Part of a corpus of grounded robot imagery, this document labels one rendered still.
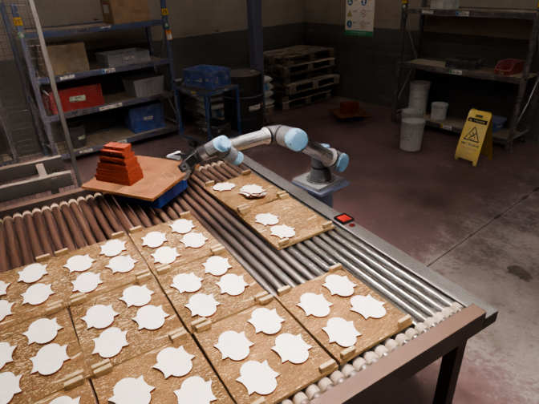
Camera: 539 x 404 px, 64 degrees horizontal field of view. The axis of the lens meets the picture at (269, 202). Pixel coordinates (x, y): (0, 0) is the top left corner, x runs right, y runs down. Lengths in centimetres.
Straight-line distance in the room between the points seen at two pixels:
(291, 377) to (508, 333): 202
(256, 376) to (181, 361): 26
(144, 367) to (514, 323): 247
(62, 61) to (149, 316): 465
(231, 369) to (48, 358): 64
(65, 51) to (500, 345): 539
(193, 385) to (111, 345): 37
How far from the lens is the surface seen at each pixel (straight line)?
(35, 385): 171
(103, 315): 184
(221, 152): 209
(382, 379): 152
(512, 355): 314
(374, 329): 168
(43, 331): 187
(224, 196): 256
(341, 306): 175
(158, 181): 261
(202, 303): 178
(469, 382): 289
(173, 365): 158
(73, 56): 611
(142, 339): 171
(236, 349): 159
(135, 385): 156
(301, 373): 152
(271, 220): 227
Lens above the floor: 209
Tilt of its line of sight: 28 degrees down
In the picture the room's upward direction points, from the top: 2 degrees counter-clockwise
